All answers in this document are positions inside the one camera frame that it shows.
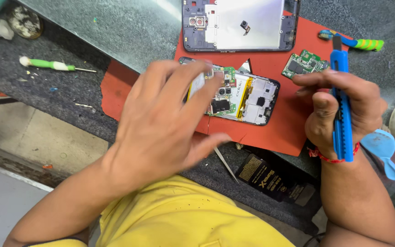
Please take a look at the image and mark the person's right hand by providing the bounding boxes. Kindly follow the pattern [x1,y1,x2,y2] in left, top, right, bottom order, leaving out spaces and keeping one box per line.
[292,69,389,160]

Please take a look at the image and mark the light blue plastic pry tool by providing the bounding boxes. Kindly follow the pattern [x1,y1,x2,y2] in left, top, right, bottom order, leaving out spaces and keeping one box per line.
[360,129,395,181]

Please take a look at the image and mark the green and white screwdriver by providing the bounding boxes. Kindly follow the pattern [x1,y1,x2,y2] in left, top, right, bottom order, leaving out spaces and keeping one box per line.
[19,56,97,73]

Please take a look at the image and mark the red work mat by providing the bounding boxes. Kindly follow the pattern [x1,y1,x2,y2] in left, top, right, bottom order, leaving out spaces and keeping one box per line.
[100,10,353,157]

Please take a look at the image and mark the opened phone with circuit board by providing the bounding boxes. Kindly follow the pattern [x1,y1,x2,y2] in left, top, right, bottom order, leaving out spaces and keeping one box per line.
[179,56,281,126]

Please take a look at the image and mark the dirty round lid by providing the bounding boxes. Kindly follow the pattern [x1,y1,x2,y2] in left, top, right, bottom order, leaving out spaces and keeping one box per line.
[7,5,44,39]

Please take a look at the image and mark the grey phone frame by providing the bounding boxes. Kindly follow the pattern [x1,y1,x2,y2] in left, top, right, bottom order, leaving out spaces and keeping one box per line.
[182,0,301,53]

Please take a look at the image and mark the loose green circuit board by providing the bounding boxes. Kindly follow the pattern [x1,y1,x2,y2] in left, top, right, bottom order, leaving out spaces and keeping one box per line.
[281,49,331,80]

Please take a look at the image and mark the blue green yellow screwdriver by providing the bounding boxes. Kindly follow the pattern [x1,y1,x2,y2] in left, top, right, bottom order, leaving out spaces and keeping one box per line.
[318,30,384,52]

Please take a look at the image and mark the blue utility knife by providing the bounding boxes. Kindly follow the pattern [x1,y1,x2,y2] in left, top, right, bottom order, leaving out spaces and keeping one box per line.
[330,35,355,163]

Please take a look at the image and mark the person's left hand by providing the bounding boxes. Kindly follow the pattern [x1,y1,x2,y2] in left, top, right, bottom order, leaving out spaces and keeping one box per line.
[103,60,233,195]

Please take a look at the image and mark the red thread bracelet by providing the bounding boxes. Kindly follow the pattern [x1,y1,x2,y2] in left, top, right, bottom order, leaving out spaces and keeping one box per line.
[307,142,360,164]

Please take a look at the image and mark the metal tweezers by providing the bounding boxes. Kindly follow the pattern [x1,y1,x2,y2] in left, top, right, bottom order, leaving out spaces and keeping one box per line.
[214,147,240,184]

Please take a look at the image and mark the black tweezers pouch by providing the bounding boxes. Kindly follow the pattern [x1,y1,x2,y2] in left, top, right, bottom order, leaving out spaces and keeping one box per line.
[235,153,317,207]

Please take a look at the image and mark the yellow shirt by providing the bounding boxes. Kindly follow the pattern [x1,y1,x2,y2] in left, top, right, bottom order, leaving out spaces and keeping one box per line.
[26,175,296,247]

